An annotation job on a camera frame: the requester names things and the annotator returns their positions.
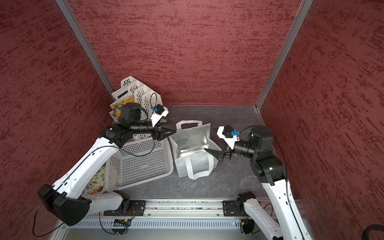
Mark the white booklet with blue stripe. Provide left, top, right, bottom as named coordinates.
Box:
left=113, top=83, right=138, bottom=101

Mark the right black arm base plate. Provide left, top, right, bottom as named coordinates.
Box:
left=222, top=201, right=242, bottom=217

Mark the right aluminium corner post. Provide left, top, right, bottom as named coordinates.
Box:
left=256, top=0, right=313, bottom=112

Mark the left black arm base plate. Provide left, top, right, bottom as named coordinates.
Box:
left=103, top=200, right=147, bottom=217

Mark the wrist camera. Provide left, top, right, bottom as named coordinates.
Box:
left=150, top=104, right=169, bottom=127
left=217, top=125, right=240, bottom=150

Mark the yellow illustrated book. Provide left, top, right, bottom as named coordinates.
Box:
left=109, top=96, right=135, bottom=122

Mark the colourful children's book on table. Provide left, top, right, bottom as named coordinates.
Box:
left=83, top=164, right=106, bottom=195

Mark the white insulated delivery bag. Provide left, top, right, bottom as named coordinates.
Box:
left=170, top=120, right=222, bottom=180

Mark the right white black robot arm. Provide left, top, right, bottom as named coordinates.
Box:
left=206, top=125, right=312, bottom=240

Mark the white perforated plastic basket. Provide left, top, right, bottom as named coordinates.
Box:
left=105, top=138, right=174, bottom=192

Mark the aluminium corner post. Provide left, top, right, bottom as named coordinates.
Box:
left=55, top=0, right=115, bottom=97
left=256, top=0, right=313, bottom=112

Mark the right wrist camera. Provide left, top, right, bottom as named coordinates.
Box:
left=217, top=125, right=240, bottom=150

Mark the left aluminium corner post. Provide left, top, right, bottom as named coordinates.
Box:
left=55, top=0, right=115, bottom=97

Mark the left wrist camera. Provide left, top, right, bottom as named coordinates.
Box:
left=150, top=104, right=169, bottom=127

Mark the white perforated file organizer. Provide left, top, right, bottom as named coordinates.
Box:
left=121, top=76, right=163, bottom=117

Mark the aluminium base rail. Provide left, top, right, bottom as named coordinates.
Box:
left=61, top=199, right=306, bottom=220

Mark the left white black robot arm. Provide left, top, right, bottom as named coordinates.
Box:
left=38, top=103, right=175, bottom=226

